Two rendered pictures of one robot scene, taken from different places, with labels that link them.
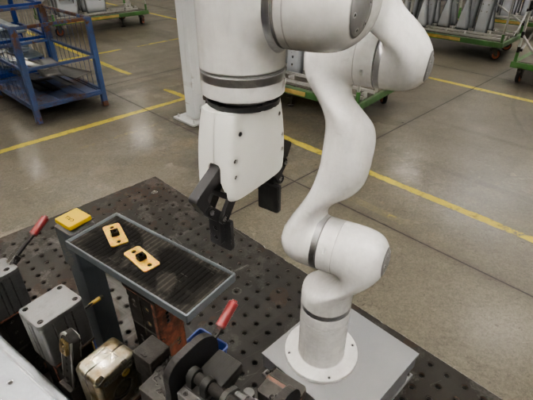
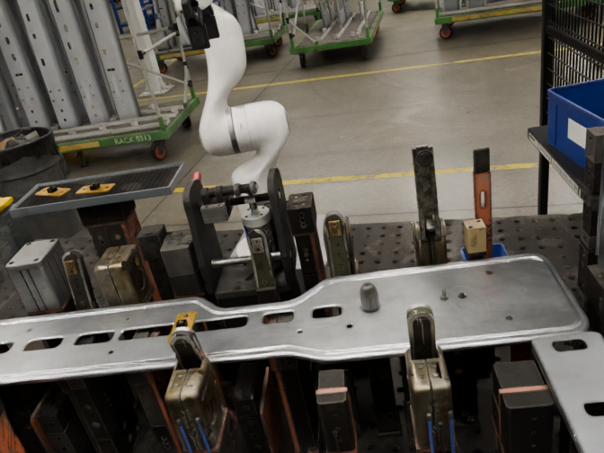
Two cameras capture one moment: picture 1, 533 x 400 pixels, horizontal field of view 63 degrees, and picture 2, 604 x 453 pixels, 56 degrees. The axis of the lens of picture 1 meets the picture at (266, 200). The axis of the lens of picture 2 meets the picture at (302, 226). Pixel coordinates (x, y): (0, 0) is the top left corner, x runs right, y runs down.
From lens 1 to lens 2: 0.73 m
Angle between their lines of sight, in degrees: 24
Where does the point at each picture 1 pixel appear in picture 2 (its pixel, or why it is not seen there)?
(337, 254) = (252, 123)
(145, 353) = (148, 233)
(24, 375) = (38, 322)
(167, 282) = (133, 186)
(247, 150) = not seen: outside the picture
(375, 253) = (278, 111)
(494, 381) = not seen: hidden behind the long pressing
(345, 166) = (229, 49)
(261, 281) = not seen: hidden behind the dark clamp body
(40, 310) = (28, 256)
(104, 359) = (114, 255)
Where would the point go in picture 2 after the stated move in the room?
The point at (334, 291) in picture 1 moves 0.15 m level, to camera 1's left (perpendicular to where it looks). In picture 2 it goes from (261, 163) to (208, 183)
